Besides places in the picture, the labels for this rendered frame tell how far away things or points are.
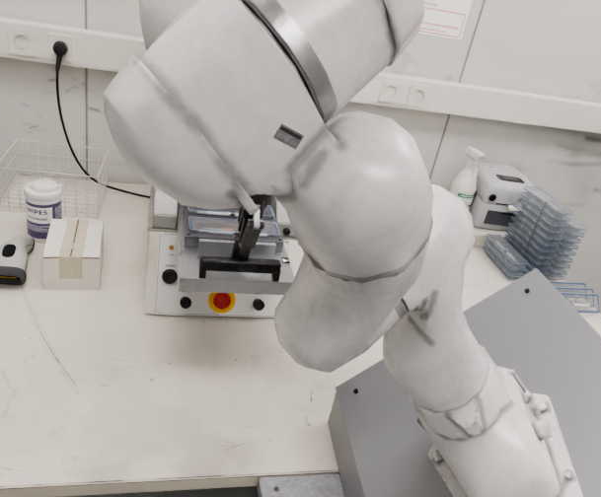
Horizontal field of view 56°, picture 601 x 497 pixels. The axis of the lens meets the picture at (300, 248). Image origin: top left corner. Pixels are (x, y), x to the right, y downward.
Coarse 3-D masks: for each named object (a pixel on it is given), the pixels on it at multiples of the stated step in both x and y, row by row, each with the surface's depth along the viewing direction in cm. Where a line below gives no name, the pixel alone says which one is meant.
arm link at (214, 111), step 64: (128, 64) 33; (192, 64) 31; (256, 64) 31; (128, 128) 32; (192, 128) 31; (256, 128) 32; (320, 128) 35; (384, 128) 36; (192, 192) 34; (256, 192) 35; (320, 192) 35; (384, 192) 35; (320, 256) 41; (384, 256) 39
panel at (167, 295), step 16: (160, 240) 125; (176, 240) 126; (288, 240) 132; (160, 256) 125; (176, 256) 126; (288, 256) 132; (160, 272) 125; (176, 272) 126; (160, 288) 126; (176, 288) 127; (160, 304) 126; (176, 304) 127; (192, 304) 128; (208, 304) 129; (240, 304) 131; (272, 304) 132
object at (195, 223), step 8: (192, 224) 113; (200, 224) 114; (208, 224) 115; (216, 224) 115; (224, 224) 116; (232, 224) 116; (264, 224) 119; (272, 224) 120; (264, 232) 116; (272, 232) 116
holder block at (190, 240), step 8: (184, 208) 121; (184, 216) 119; (192, 216) 118; (200, 216) 119; (208, 216) 120; (216, 216) 120; (224, 216) 121; (184, 224) 117; (184, 232) 115; (184, 240) 113; (192, 240) 111; (232, 240) 113; (264, 240) 115; (272, 240) 115; (280, 240) 116; (280, 248) 116
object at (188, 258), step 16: (208, 240) 108; (224, 240) 109; (192, 256) 109; (256, 256) 111; (272, 256) 112; (192, 272) 104; (208, 272) 105; (224, 272) 106; (240, 272) 107; (288, 272) 110; (192, 288) 104; (208, 288) 104; (224, 288) 105; (240, 288) 106; (256, 288) 106; (272, 288) 107
